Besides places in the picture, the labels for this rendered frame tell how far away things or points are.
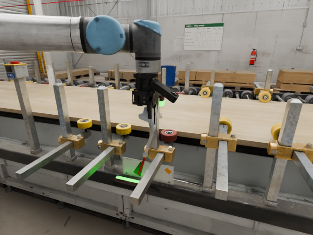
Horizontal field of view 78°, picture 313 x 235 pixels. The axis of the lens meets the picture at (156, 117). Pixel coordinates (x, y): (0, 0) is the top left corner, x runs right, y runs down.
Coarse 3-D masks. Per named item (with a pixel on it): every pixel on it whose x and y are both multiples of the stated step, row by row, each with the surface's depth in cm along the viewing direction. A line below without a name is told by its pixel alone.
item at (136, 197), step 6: (168, 144) 93; (156, 156) 82; (162, 156) 82; (156, 162) 78; (162, 162) 83; (150, 168) 74; (156, 168) 76; (144, 174) 71; (150, 174) 71; (144, 180) 68; (150, 180) 70; (138, 186) 65; (144, 186) 65; (138, 192) 62; (144, 192) 64; (132, 198) 60; (138, 198) 60; (138, 204) 60
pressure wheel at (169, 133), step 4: (164, 132) 95; (168, 132) 94; (172, 132) 95; (176, 132) 94; (164, 136) 92; (168, 136) 91; (172, 136) 92; (176, 136) 94; (164, 140) 93; (168, 140) 92; (172, 140) 92
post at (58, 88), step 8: (56, 88) 93; (56, 96) 95; (64, 96) 97; (56, 104) 97; (64, 104) 97; (64, 112) 98; (64, 120) 99; (64, 128) 100; (64, 136) 102; (72, 152) 107
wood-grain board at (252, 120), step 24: (0, 96) 167; (48, 96) 167; (72, 96) 167; (96, 96) 167; (120, 96) 167; (192, 96) 167; (72, 120) 118; (96, 120) 112; (120, 120) 112; (168, 120) 112; (192, 120) 112; (240, 120) 112; (264, 120) 112; (312, 120) 112; (240, 144) 90; (264, 144) 86; (312, 144) 84
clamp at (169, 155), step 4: (144, 148) 88; (160, 148) 87; (164, 148) 87; (172, 148) 87; (152, 152) 87; (156, 152) 86; (160, 152) 85; (164, 152) 85; (168, 152) 84; (172, 152) 84; (148, 156) 88; (152, 156) 87; (164, 156) 85; (168, 156) 85; (172, 156) 85; (164, 160) 86; (168, 160) 85; (172, 160) 86
